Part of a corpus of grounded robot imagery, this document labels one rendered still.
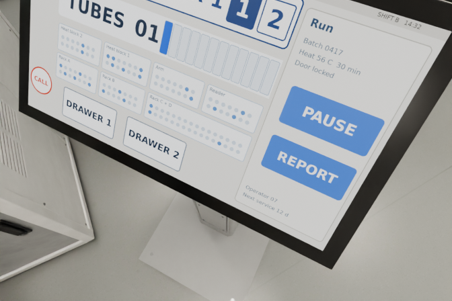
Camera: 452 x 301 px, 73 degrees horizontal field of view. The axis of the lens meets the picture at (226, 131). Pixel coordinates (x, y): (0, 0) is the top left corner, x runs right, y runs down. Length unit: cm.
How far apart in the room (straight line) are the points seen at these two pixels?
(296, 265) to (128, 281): 69
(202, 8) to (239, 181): 21
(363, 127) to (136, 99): 28
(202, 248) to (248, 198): 97
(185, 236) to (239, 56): 110
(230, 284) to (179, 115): 103
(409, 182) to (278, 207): 133
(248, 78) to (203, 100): 6
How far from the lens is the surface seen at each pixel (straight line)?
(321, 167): 36
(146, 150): 43
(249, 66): 34
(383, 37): 33
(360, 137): 35
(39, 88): 54
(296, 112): 34
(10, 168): 104
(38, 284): 157
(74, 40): 47
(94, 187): 157
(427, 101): 34
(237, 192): 40
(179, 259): 136
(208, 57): 36
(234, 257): 134
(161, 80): 39
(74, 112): 50
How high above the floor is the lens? 138
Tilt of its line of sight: 62 degrees down
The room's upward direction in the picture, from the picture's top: straight up
